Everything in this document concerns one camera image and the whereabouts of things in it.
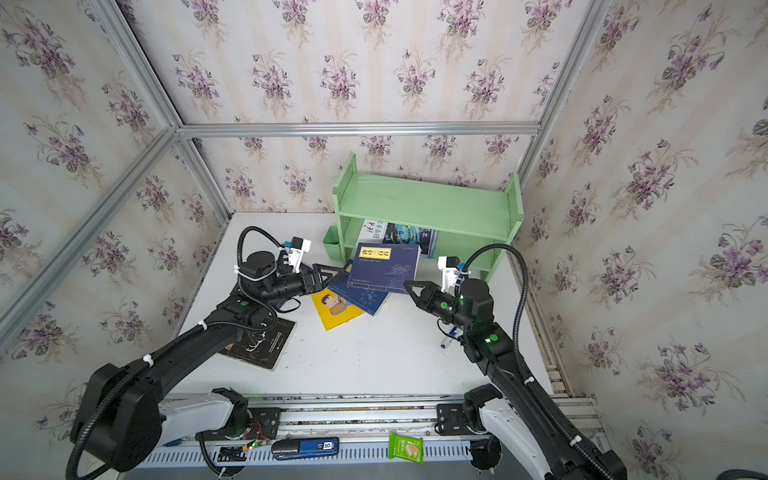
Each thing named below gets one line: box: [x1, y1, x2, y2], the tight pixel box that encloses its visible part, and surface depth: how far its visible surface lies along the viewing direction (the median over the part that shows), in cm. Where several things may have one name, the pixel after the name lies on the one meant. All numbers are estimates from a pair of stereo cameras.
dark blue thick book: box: [346, 243, 422, 294], surface depth 78 cm
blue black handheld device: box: [271, 437, 339, 460], surface depth 69 cm
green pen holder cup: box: [323, 225, 342, 261], surface depth 104 cm
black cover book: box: [219, 318, 297, 371], surface depth 86 cm
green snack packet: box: [388, 432, 425, 465], surface depth 71 cm
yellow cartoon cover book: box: [311, 288, 365, 331], surface depth 95 cm
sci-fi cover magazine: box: [382, 222, 438, 258], surface depth 98 cm
